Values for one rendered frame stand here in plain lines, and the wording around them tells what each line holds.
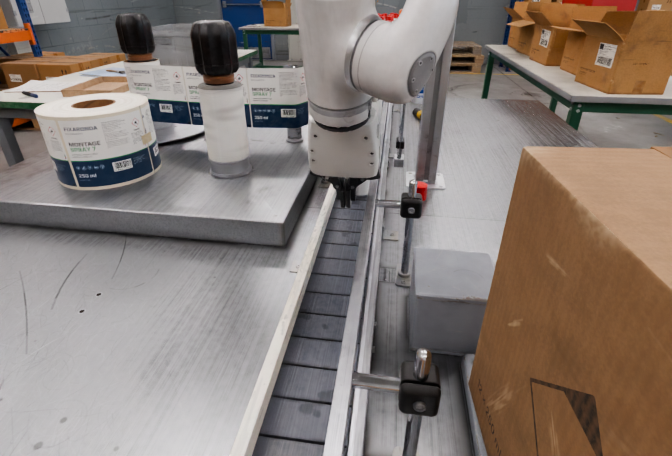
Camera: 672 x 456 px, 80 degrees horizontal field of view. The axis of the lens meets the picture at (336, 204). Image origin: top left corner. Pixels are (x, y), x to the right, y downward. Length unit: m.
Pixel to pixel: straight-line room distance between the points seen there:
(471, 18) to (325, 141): 8.09
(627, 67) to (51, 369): 2.40
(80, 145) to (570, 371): 0.82
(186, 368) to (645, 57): 2.34
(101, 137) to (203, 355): 0.49
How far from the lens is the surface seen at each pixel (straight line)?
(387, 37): 0.42
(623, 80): 2.46
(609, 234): 0.24
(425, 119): 0.89
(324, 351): 0.46
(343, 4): 0.43
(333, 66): 0.45
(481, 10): 8.60
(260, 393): 0.39
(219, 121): 0.82
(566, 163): 0.31
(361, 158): 0.55
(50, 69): 4.68
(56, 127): 0.90
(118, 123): 0.88
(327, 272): 0.56
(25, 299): 0.75
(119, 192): 0.88
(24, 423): 0.57
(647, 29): 2.44
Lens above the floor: 1.22
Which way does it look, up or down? 28 degrees down
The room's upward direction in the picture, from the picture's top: straight up
